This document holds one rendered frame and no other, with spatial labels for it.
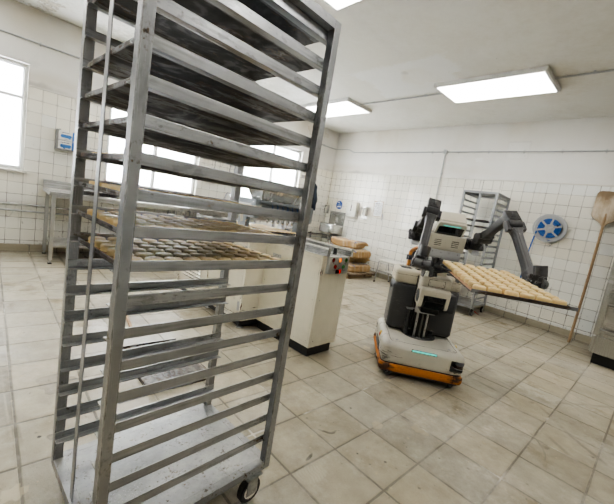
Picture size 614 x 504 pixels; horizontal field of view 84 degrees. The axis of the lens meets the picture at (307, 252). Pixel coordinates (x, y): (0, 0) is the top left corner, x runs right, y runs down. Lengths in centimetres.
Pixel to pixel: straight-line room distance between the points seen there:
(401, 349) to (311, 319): 72
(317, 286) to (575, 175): 441
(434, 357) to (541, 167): 406
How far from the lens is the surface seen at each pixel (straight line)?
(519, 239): 230
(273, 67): 119
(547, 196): 612
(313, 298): 268
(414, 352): 280
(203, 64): 105
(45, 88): 583
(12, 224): 580
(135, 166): 91
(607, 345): 501
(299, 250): 125
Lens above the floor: 118
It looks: 7 degrees down
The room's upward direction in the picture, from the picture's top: 9 degrees clockwise
